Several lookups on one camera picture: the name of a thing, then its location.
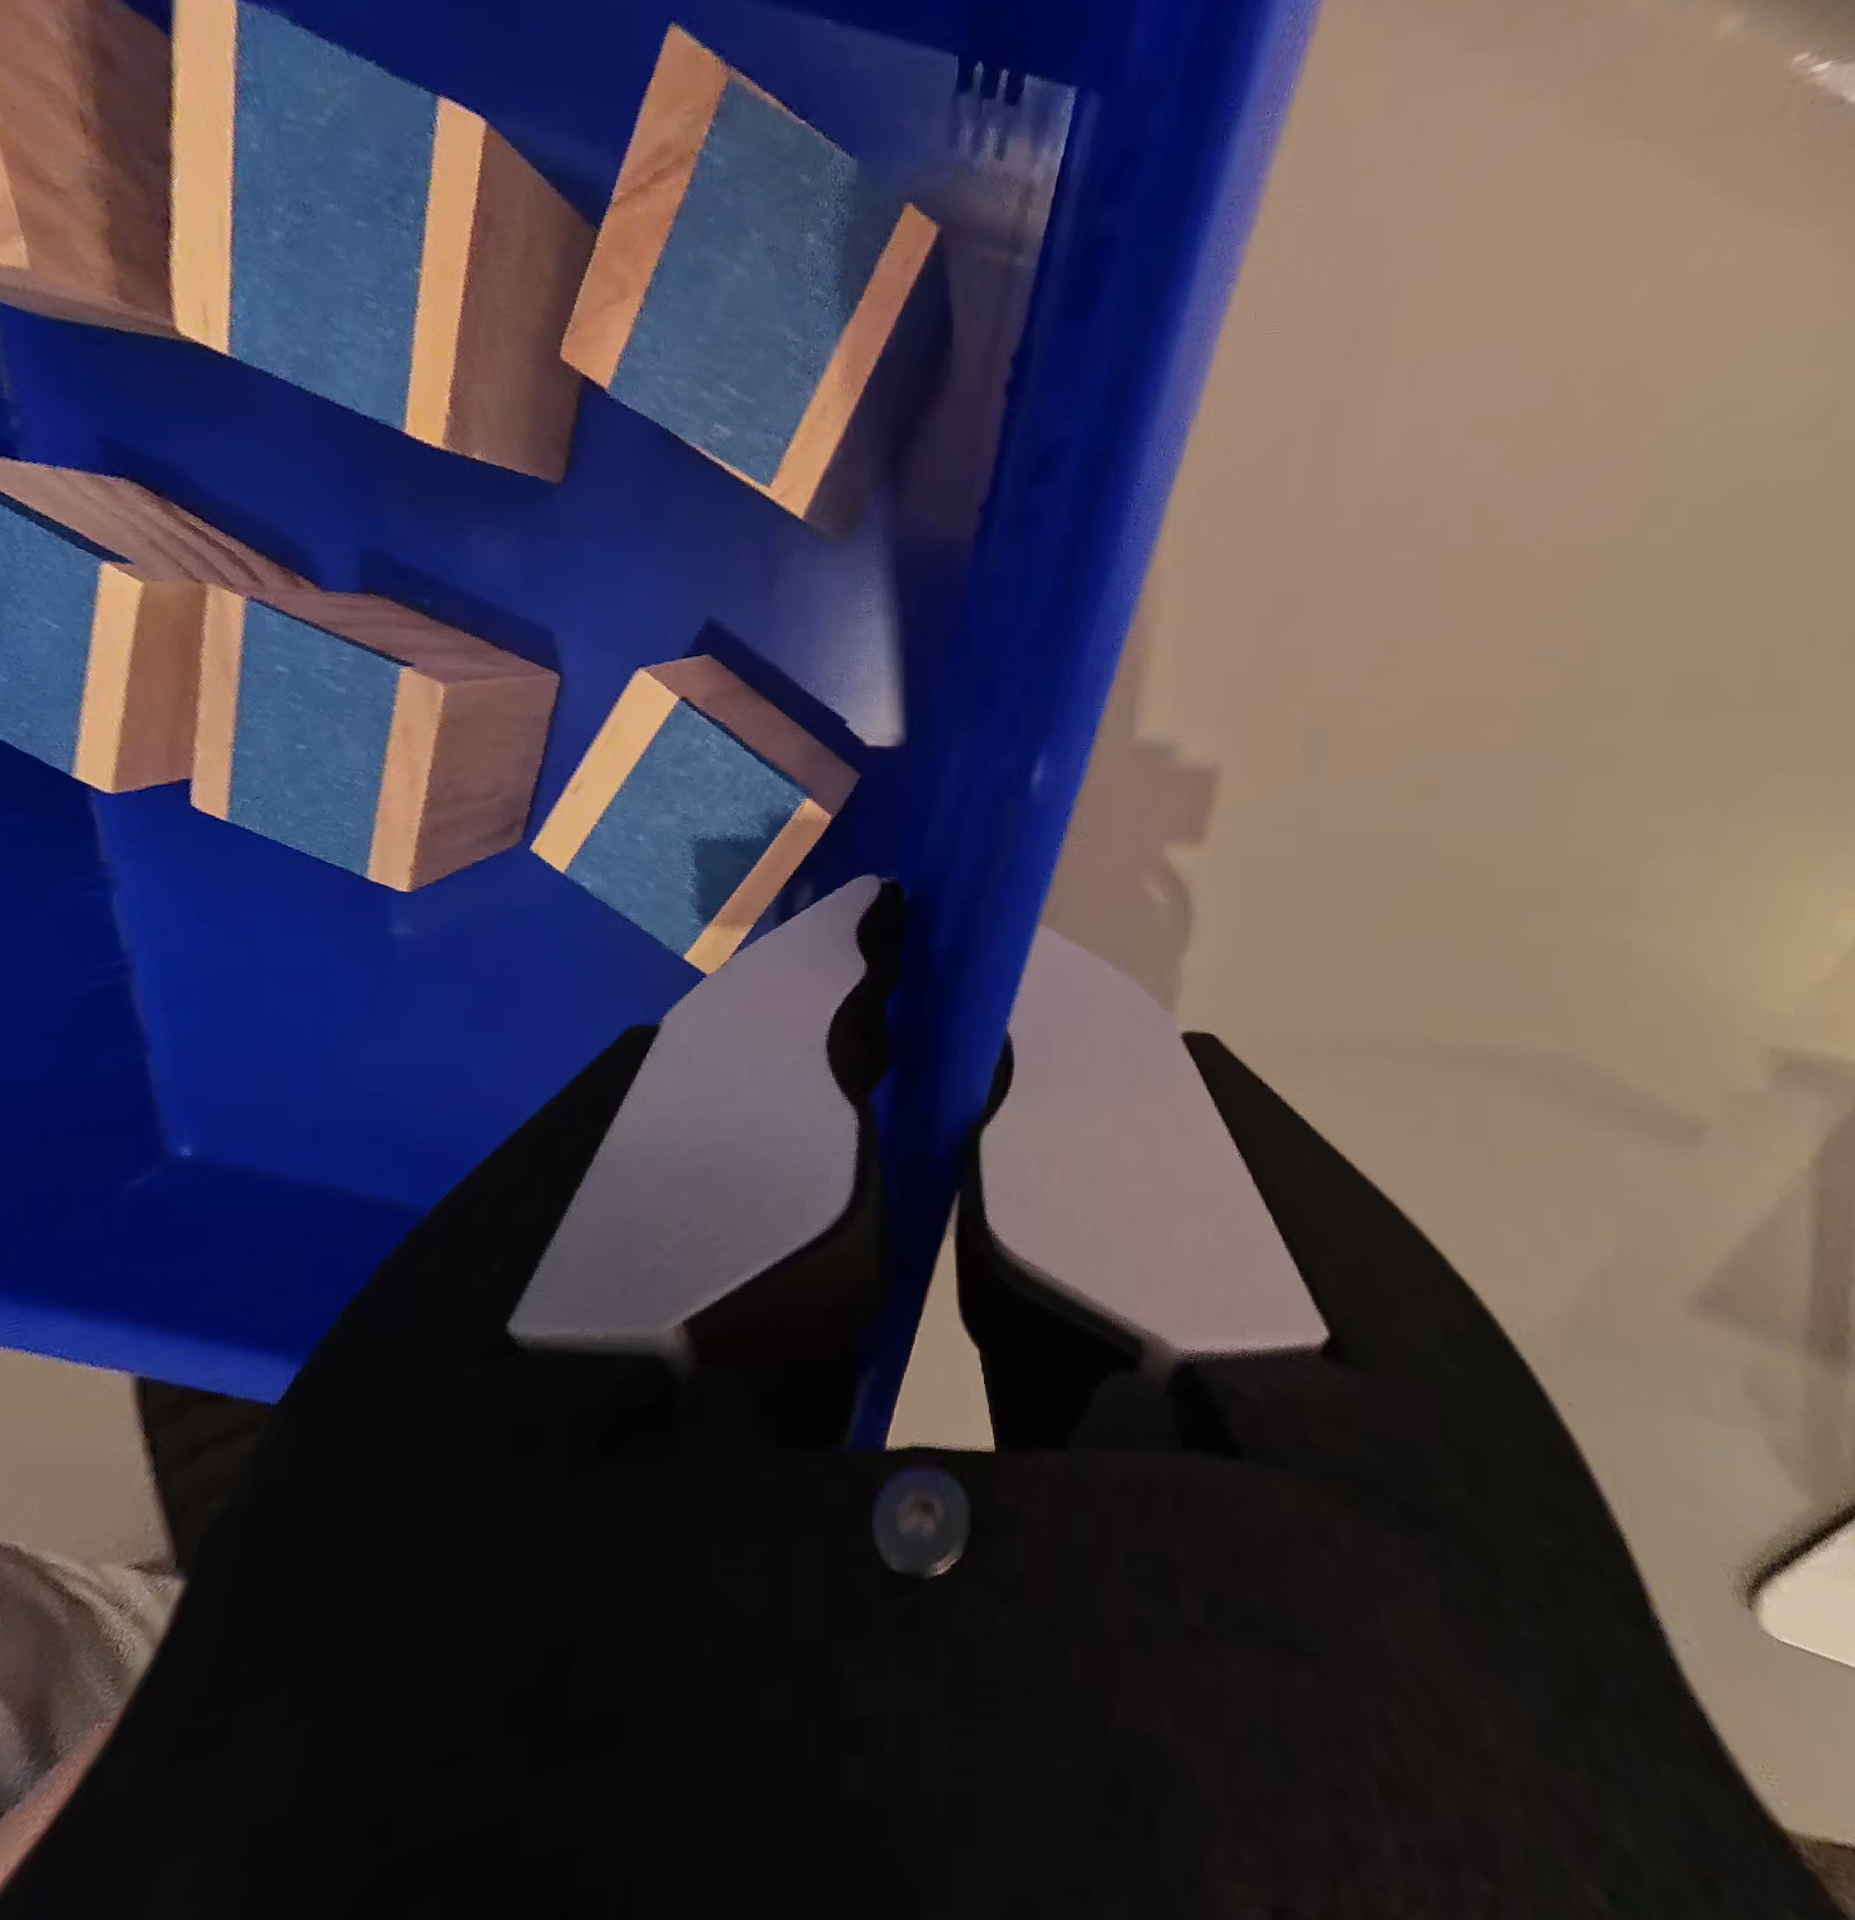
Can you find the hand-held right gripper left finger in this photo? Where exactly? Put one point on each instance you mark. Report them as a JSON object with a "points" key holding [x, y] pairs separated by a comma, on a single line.
{"points": [[702, 1154]]}

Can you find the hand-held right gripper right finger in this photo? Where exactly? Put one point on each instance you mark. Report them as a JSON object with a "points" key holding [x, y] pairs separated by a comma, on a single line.
{"points": [[1153, 1201]]}

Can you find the blue plastic bin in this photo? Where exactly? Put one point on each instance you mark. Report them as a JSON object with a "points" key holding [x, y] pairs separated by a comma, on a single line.
{"points": [[418, 1050]]}

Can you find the group of taped wooden cubes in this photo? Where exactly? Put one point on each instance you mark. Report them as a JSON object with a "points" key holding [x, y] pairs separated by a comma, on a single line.
{"points": [[327, 241]]}

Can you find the wooden board stand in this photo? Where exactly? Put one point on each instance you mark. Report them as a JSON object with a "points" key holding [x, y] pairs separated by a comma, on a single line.
{"points": [[1836, 1606]]}

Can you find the person's leg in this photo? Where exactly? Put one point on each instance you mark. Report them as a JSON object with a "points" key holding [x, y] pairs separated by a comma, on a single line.
{"points": [[13, 1850]]}

